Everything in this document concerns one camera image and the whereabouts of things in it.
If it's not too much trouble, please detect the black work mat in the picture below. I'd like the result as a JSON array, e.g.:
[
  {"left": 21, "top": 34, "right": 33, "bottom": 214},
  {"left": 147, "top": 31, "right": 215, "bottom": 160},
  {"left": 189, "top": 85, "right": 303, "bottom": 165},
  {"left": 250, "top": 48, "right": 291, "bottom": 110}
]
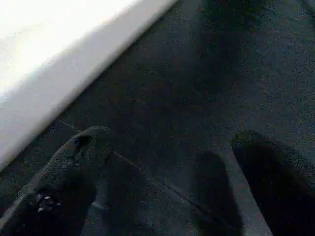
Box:
[{"left": 0, "top": 0, "right": 315, "bottom": 236}]

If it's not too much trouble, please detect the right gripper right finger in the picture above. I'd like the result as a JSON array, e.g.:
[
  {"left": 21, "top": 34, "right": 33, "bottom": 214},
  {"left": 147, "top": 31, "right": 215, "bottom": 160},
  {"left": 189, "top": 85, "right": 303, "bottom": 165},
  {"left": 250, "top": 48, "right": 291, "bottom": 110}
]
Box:
[{"left": 231, "top": 130, "right": 315, "bottom": 236}]

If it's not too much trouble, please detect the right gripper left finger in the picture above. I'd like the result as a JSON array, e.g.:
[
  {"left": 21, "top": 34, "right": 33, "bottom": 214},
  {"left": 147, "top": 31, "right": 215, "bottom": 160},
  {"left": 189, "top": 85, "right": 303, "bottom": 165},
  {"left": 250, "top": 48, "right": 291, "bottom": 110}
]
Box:
[{"left": 0, "top": 126, "right": 115, "bottom": 236}]

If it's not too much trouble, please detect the white plastic table top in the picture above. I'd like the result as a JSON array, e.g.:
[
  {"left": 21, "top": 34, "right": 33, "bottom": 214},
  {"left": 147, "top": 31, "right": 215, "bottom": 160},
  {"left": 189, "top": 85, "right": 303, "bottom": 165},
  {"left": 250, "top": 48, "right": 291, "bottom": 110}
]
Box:
[{"left": 0, "top": 0, "right": 178, "bottom": 173}]

